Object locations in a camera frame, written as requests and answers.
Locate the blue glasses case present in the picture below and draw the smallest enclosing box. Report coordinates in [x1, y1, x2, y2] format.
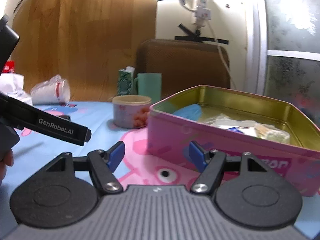
[173, 104, 202, 121]

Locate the white blue wet wipes pack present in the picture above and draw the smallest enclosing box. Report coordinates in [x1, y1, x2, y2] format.
[201, 114, 291, 144]

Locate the person's left hand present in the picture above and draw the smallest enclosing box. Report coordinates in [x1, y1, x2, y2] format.
[0, 150, 14, 185]

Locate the white tissue pack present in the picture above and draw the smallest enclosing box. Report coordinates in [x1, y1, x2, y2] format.
[0, 73, 33, 106]

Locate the blue Peppa Pig blanket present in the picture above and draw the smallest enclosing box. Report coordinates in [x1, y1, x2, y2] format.
[0, 100, 320, 240]

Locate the round white food can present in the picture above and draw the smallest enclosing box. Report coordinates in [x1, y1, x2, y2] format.
[112, 95, 151, 129]

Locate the red snack box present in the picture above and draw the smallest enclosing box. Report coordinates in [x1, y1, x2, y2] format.
[2, 61, 15, 74]

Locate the white paper cup stack bag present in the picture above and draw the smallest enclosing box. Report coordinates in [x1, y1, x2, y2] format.
[30, 75, 71, 105]

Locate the green drink carton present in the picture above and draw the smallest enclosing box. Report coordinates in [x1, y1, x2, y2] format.
[117, 66, 135, 96]

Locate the green plastic cup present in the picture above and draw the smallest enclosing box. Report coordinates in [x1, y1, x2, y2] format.
[133, 73, 162, 103]

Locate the pink metal tin box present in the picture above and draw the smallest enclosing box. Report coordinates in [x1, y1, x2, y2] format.
[148, 86, 319, 197]

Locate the brown padded chair back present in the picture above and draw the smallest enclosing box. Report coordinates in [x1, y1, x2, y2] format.
[136, 39, 231, 98]

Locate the brown wooden headboard panel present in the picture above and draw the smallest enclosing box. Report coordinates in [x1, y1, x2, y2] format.
[12, 0, 157, 101]

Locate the white power strip with cables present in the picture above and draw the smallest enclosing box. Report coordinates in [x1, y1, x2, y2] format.
[157, 0, 238, 91]

